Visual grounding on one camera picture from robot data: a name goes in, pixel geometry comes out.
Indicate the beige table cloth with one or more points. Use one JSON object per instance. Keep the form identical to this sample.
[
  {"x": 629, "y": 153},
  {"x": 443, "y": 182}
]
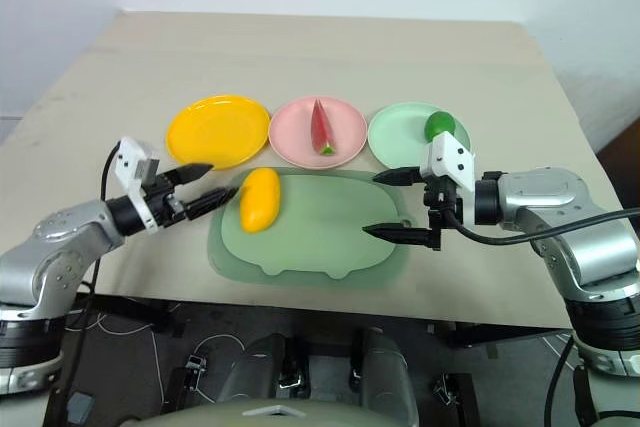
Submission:
[{"x": 320, "y": 72}]

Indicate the green silicone mat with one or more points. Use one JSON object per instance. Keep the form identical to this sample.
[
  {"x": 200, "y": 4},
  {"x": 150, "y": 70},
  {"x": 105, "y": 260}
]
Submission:
[{"x": 310, "y": 232}]

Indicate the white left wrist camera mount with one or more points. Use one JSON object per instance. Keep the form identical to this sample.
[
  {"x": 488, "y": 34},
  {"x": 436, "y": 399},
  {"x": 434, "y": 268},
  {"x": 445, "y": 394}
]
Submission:
[{"x": 134, "y": 162}]

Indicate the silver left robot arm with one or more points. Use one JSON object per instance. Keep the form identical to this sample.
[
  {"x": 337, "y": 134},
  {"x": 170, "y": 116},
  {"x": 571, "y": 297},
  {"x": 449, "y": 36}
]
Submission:
[{"x": 55, "y": 252}]

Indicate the yellow plate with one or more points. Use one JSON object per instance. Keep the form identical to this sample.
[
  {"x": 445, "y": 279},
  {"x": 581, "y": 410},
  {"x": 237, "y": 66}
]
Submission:
[{"x": 217, "y": 131}]

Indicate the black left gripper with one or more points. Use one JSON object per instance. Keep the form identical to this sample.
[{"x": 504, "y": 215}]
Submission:
[{"x": 162, "y": 199}]

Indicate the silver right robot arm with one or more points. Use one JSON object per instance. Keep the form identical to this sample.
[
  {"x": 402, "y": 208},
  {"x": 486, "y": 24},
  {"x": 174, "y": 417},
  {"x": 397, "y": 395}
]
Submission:
[{"x": 560, "y": 227}]

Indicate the yellow mango toy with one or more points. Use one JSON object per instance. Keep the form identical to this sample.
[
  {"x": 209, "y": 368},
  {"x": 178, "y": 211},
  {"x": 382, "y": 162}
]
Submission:
[{"x": 259, "y": 199}]

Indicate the green lime toy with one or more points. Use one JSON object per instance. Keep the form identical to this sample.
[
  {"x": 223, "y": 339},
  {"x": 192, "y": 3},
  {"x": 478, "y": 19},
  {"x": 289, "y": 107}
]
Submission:
[{"x": 440, "y": 125}]

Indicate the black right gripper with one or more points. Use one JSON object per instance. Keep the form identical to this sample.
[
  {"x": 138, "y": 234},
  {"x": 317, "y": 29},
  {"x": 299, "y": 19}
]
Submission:
[{"x": 442, "y": 202}]

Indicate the light green plate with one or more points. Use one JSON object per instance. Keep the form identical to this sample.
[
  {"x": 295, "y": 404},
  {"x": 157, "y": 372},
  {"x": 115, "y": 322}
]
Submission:
[{"x": 400, "y": 137}]

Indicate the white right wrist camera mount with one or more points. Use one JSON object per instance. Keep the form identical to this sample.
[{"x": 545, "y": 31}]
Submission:
[{"x": 448, "y": 159}]

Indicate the watermelon slice toy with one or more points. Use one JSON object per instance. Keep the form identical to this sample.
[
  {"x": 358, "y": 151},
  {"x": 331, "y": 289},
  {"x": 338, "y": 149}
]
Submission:
[{"x": 321, "y": 128}]

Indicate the pink plate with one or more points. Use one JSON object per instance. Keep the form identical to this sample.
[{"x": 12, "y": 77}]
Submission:
[{"x": 300, "y": 134}]

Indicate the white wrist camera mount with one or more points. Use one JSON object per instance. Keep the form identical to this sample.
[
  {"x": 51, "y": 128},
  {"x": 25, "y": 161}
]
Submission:
[
  {"x": 134, "y": 162},
  {"x": 448, "y": 159}
]

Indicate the grey robot legs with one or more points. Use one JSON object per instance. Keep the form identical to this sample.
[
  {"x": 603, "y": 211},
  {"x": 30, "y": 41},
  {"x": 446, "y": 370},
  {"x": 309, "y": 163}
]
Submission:
[{"x": 320, "y": 382}]

